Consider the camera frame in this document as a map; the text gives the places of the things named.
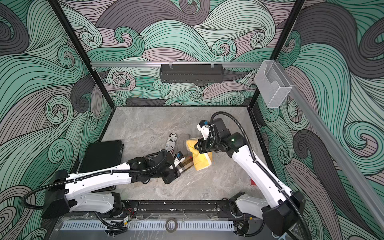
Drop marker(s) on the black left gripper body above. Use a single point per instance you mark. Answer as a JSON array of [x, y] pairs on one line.
[[167, 176]]

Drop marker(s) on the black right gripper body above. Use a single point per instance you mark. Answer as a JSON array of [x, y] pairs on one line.
[[210, 144]]

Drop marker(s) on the yellow pink microfiber cloth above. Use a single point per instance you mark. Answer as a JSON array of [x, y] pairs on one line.
[[201, 161]]

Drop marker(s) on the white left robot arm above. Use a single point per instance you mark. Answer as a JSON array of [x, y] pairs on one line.
[[78, 192]]

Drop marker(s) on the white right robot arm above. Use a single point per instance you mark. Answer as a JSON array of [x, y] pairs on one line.
[[281, 209]]

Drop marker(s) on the black flat box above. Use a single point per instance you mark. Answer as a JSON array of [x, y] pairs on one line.
[[102, 155]]

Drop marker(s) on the black tape roll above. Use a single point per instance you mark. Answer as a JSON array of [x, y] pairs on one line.
[[171, 225]]

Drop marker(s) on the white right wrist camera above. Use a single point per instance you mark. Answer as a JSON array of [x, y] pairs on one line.
[[204, 127]]

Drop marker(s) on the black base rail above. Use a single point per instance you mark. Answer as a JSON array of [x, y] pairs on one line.
[[223, 208]]

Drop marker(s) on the white perforated cable duct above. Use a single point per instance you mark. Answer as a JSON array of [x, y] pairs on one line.
[[151, 225]]

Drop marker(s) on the black wall tray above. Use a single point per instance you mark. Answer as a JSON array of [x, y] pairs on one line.
[[191, 73]]

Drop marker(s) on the aluminium rail back wall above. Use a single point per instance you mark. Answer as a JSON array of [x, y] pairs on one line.
[[138, 64]]

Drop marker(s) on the aluminium rail wall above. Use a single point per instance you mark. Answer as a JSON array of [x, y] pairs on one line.
[[364, 189], [138, 64]]

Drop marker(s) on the clear acrylic wall holder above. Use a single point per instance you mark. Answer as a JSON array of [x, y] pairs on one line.
[[273, 84]]

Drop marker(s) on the aluminium rail right wall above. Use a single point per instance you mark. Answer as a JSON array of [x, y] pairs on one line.
[[364, 189]]

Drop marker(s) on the black corner frame post right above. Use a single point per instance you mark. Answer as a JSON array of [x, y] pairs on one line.
[[290, 22]]

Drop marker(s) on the black corner frame post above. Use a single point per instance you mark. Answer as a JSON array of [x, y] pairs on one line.
[[290, 22], [55, 5]]

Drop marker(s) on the black corner frame post left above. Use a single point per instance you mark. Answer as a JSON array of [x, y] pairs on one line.
[[55, 5]]

